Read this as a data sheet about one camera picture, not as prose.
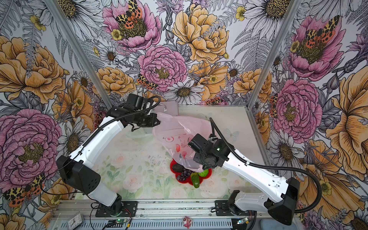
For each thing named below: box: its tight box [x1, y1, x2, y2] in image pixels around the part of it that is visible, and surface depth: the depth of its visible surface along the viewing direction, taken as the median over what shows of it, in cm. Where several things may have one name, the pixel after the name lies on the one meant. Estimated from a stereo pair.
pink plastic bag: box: [152, 112, 211, 173], surface depth 81 cm
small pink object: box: [182, 216, 193, 230], surface depth 69 cm
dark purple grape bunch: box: [176, 168, 192, 182], surface depth 81 cm
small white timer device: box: [67, 212, 85, 230], surface depth 70 cm
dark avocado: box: [172, 162, 185, 173], surface depth 84 cm
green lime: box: [197, 169, 209, 178], surface depth 81 cm
